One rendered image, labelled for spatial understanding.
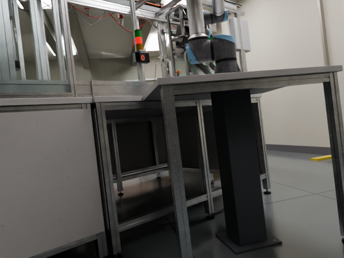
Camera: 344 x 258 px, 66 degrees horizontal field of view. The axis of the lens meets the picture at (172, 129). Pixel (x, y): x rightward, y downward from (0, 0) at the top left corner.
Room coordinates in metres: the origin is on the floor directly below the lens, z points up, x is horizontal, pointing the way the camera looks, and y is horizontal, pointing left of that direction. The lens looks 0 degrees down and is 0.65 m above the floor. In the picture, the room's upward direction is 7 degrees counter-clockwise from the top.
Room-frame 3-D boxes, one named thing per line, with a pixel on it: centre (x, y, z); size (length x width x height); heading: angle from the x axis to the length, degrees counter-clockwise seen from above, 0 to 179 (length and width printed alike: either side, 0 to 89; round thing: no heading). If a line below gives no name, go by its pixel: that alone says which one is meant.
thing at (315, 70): (1.50, -0.32, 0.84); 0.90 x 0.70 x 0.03; 103
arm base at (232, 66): (1.45, -0.34, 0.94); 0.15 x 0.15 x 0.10
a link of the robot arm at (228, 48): (1.44, -0.33, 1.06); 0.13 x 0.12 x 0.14; 79
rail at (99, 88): (1.73, 0.07, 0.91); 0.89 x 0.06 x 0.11; 128
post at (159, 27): (3.37, 0.00, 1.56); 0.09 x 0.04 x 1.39; 128
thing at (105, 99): (2.37, 0.22, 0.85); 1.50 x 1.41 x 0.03; 128
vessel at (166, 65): (3.02, -0.03, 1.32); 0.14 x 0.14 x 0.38
